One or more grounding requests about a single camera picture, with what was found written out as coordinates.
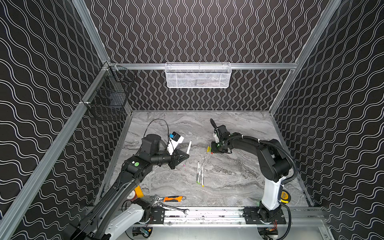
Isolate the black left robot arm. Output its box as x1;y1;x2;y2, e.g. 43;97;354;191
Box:
63;134;190;240

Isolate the black wire mesh basket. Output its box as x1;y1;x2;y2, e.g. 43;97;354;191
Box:
85;62;137;122

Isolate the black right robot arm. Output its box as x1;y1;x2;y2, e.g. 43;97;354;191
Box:
210;119;298;223

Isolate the yellow black tape measure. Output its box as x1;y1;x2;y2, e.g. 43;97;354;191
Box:
281;190;291;204

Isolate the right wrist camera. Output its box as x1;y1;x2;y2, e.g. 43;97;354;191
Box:
213;133;220;143

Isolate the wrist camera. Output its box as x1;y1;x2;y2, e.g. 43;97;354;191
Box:
213;133;220;143
167;132;184;155

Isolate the orange handled adjustable wrench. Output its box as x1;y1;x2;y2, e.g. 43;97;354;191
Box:
151;196;187;206

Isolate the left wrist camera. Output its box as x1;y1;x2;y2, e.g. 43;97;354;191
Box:
167;132;184;155

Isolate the steel combination spanner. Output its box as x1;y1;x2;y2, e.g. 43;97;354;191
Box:
154;202;189;215

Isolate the white wire mesh basket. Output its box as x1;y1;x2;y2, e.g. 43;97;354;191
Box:
165;62;232;89

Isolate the green tipped white pen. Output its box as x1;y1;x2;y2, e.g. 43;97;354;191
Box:
196;162;201;185

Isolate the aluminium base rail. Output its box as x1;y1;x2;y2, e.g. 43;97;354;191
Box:
80;206;326;227

